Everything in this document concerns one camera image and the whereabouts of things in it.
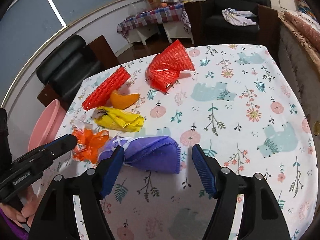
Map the yellow plastic bag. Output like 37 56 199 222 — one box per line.
94 106 146 132

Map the colourful striped pillow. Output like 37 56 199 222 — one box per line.
292 0 313 14

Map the person's left hand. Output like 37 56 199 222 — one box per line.
0 187 40 230

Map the floral tablecloth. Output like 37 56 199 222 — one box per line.
32 44 318 240

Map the white patterned cloth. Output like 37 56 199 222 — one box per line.
222 8 257 27

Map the red plastic bag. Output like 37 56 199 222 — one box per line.
146 39 195 95

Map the orange plastic bag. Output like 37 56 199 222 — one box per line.
72 127 110 165

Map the checkered tablecloth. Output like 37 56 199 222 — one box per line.
117 2 192 39

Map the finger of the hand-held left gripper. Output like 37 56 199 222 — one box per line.
35 134 78 160

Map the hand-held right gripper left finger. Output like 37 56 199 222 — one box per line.
29 145 125 240

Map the white plastic bag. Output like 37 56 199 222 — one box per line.
72 119 93 131

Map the orange peel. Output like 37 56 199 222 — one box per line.
110 90 140 110

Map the red foam net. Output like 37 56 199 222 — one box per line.
82 67 131 111

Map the purple fabric bag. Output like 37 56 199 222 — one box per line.
99 135 181 174

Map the clear plastic bag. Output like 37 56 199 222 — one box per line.
129 2 145 15

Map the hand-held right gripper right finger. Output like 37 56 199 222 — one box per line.
191 144 292 240

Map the brown dotted quilt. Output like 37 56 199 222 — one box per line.
284 9 320 49

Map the person's left forearm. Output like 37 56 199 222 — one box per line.
0 211 29 240

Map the pink plastic bucket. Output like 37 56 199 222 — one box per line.
27 99 68 153

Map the white desk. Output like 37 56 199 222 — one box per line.
129 21 194 47

